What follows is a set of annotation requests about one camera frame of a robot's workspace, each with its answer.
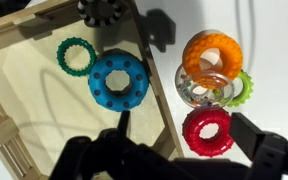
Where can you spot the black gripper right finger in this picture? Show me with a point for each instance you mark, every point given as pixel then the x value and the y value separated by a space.
pixel 250 140

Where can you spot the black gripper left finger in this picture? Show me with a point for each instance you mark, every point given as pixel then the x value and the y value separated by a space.
pixel 125 121

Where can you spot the wooden slatted tray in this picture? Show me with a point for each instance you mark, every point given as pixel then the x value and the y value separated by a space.
pixel 17 100

